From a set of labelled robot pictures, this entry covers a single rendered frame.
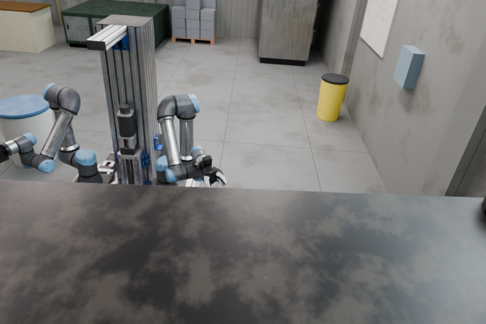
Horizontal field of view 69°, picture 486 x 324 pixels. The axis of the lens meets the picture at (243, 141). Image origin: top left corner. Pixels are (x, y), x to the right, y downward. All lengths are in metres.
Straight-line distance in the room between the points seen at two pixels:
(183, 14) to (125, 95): 7.03
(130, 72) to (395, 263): 1.79
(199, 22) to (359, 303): 8.73
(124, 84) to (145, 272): 1.69
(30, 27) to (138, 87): 6.66
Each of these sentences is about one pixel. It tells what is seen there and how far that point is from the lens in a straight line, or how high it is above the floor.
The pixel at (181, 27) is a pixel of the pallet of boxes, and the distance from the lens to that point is 9.26.
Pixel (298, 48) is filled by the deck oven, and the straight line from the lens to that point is 8.03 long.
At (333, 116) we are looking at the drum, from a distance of 5.79.
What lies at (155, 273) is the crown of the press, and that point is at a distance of 0.66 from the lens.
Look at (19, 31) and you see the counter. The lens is 8.91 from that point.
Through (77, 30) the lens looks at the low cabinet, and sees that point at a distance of 8.90.
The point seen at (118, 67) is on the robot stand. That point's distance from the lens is 2.20.
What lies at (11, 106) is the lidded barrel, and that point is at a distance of 4.64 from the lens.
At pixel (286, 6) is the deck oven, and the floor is 1.24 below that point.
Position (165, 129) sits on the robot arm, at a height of 1.55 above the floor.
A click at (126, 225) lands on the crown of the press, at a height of 2.01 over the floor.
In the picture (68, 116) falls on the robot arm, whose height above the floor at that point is 1.56.
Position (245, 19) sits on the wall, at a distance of 9.93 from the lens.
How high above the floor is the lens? 2.51
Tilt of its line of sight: 31 degrees down
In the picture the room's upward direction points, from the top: 4 degrees clockwise
